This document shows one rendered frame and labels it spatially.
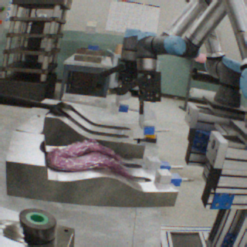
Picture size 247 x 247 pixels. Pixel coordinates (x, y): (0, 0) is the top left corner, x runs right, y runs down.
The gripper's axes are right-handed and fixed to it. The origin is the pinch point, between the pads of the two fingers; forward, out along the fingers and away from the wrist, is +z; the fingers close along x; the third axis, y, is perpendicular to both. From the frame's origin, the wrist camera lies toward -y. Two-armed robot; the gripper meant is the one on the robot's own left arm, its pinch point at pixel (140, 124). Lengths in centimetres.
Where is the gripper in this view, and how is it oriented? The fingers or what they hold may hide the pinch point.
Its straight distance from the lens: 128.0
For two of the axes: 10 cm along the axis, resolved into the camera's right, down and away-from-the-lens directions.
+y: 10.0, 0.3, -0.6
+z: -0.3, 9.9, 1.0
